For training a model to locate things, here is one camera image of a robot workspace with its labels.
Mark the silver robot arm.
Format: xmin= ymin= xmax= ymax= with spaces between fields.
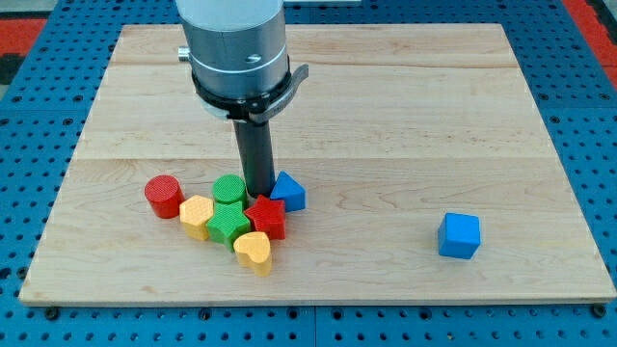
xmin=176 ymin=0 xmax=289 ymax=99

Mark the blue triangle block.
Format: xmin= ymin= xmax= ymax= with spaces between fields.
xmin=270 ymin=171 xmax=307 ymax=212

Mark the red star block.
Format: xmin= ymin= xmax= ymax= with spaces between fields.
xmin=244 ymin=195 xmax=286 ymax=240

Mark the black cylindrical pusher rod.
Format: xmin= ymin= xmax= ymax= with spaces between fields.
xmin=233 ymin=121 xmax=276 ymax=198

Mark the green cylinder block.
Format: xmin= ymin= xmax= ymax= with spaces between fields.
xmin=212 ymin=174 xmax=247 ymax=207

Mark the black clamp with grey lever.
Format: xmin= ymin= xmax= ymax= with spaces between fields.
xmin=191 ymin=64 xmax=309 ymax=124

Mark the green star block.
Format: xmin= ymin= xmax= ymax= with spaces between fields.
xmin=206 ymin=201 xmax=252 ymax=253

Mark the yellow heart block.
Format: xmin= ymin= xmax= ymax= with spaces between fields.
xmin=233 ymin=231 xmax=272 ymax=277

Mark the wooden board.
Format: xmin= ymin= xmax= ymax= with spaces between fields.
xmin=19 ymin=24 xmax=616 ymax=307

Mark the yellow hexagon block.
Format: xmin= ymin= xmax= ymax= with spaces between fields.
xmin=179 ymin=195 xmax=214 ymax=241

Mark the red cylinder block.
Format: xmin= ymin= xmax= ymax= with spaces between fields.
xmin=144 ymin=174 xmax=184 ymax=219

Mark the blue cube block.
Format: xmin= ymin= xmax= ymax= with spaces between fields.
xmin=438 ymin=212 xmax=482 ymax=259

